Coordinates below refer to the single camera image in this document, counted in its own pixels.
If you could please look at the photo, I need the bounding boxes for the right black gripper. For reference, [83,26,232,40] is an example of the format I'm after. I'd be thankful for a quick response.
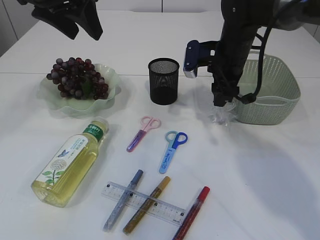
[211,37,253,107]

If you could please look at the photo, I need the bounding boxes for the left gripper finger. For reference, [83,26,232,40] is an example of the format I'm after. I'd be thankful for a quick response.
[31,7,79,40]
[75,1,103,41]

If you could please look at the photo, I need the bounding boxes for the clear plastic sheet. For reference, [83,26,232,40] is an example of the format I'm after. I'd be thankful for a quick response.
[209,100,237,128]

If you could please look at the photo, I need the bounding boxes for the dark red grape bunch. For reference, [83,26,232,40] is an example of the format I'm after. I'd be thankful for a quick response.
[46,57,109,100]

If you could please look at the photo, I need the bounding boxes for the green tea bottle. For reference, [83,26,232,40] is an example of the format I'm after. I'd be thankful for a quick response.
[31,117,109,208]

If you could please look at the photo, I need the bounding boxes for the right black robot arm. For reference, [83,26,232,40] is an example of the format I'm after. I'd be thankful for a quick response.
[208,0,320,107]

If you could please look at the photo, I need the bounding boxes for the green woven plastic basket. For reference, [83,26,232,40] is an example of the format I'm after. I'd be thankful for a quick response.
[231,54,301,125]

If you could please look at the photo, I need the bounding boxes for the black mesh pen holder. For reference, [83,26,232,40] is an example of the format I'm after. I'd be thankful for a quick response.
[148,57,180,106]

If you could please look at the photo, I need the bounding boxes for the green wavy plastic plate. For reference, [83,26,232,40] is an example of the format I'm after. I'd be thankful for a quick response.
[37,63,121,116]

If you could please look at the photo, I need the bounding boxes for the clear plastic ruler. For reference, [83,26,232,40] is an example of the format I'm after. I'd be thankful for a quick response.
[101,181,187,226]

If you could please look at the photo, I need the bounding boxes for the gold glitter pen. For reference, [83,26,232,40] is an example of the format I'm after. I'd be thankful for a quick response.
[122,176,171,235]

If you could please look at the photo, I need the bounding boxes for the red glitter pen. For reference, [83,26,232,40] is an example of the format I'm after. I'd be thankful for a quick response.
[172,186,210,240]

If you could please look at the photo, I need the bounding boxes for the blue glitter pen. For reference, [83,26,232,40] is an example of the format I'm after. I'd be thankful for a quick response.
[103,169,144,232]

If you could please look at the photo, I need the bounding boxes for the blue capped scissors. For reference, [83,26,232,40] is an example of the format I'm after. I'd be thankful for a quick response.
[158,130,188,174]

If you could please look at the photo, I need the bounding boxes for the pink capped scissors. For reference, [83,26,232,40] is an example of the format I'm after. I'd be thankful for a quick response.
[126,116,161,153]

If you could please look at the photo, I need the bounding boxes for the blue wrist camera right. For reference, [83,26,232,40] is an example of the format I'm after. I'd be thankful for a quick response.
[183,40,218,79]

